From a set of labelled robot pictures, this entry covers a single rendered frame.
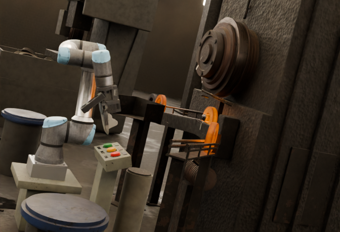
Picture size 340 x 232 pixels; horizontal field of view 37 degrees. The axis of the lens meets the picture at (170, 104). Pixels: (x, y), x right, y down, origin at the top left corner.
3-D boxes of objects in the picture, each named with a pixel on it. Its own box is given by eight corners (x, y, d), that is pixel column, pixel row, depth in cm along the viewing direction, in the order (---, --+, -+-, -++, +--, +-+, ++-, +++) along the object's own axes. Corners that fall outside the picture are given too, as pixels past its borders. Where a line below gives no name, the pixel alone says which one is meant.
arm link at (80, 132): (63, 141, 269) (79, 40, 265) (91, 144, 273) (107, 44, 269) (64, 145, 257) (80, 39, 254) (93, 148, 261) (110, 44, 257)
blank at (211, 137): (210, 158, 253) (203, 156, 254) (218, 133, 261) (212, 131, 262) (210, 143, 241) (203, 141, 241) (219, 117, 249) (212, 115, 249)
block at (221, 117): (224, 156, 289) (235, 116, 287) (231, 160, 281) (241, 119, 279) (208, 154, 285) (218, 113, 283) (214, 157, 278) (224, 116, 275)
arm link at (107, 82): (96, 78, 211) (92, 76, 219) (97, 89, 212) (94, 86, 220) (114, 76, 213) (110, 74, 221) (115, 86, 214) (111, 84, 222)
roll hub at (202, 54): (228, 54, 278) (206, 87, 297) (219, 21, 297) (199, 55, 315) (219, 52, 276) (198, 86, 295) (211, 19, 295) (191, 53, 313)
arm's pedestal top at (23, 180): (16, 188, 243) (18, 180, 243) (10, 169, 272) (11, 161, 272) (80, 194, 256) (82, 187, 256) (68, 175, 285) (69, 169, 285)
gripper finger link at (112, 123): (119, 133, 219) (117, 113, 217) (106, 136, 218) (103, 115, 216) (118, 132, 222) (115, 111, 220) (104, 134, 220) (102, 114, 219)
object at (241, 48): (256, 58, 270) (217, 112, 301) (239, 4, 300) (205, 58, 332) (246, 55, 267) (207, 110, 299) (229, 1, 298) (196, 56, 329)
